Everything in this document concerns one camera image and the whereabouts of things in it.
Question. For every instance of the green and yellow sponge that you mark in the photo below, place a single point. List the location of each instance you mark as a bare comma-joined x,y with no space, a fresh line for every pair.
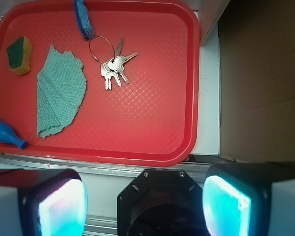
19,56

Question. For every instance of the red plastic tray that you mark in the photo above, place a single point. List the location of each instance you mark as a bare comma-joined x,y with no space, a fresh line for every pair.
152,121

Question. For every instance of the teal woven cloth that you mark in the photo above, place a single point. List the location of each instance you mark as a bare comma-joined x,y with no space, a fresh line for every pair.
61,87

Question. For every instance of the blue plastic bottle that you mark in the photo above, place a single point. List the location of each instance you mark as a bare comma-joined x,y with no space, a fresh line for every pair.
8,136

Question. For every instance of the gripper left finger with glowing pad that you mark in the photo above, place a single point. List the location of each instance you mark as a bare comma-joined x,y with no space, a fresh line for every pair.
42,202

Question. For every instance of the blue sponge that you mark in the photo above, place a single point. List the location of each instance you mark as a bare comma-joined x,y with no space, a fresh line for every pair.
83,20

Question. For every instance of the silver keys on wire ring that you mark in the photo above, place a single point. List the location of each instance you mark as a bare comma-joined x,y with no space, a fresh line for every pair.
113,68

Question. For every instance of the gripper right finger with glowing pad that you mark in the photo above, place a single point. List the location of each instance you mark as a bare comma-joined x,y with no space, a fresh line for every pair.
250,199

